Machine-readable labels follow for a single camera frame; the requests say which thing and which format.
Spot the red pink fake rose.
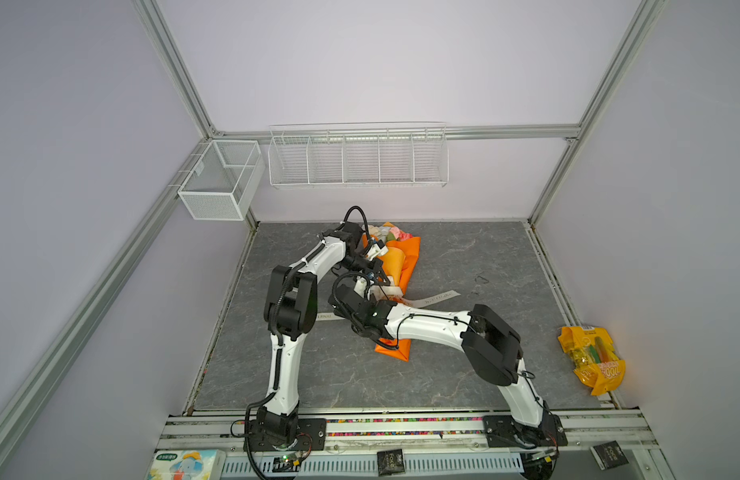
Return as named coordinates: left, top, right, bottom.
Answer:
left=389, top=226, right=413, bottom=241

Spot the orange wrapping paper sheet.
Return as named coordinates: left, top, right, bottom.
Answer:
left=370, top=222, right=421, bottom=362

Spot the white ribbon strip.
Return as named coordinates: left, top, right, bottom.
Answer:
left=314, top=284, right=461, bottom=322

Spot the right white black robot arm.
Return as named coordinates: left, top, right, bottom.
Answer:
left=329, top=283, right=554, bottom=431

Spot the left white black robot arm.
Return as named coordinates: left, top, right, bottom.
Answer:
left=259, top=222, right=388, bottom=420

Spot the black square card middle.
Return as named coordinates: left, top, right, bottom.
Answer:
left=377, top=449, right=406, bottom=477

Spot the black square card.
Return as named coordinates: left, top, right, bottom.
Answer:
left=377, top=449, right=406, bottom=477
left=590, top=440, right=629, bottom=471

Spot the tissue pack with elephant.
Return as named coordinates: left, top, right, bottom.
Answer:
left=146, top=450, right=227, bottom=480

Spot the yellow snack bag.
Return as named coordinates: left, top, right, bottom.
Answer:
left=557, top=326, right=626, bottom=396

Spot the black square card right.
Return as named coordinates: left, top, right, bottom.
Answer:
left=590, top=440, right=629, bottom=471

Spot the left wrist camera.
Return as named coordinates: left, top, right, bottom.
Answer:
left=364, top=238, right=389, bottom=260

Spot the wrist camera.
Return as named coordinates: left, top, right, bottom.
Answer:
left=364, top=238, right=389, bottom=260
left=354, top=276, right=371, bottom=298

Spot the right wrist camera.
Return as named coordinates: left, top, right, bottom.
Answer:
left=354, top=276, right=371, bottom=298

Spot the long white wire rack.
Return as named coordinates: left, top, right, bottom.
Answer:
left=268, top=122, right=450, bottom=188

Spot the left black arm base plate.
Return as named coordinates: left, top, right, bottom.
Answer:
left=246, top=416, right=327, bottom=452

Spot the small white wire basket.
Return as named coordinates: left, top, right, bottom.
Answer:
left=178, top=140, right=265, bottom=221

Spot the white slotted cable duct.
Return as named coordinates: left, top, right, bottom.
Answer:
left=257, top=452, right=525, bottom=479

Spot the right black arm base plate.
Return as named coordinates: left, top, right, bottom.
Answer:
left=483, top=413, right=568, bottom=450

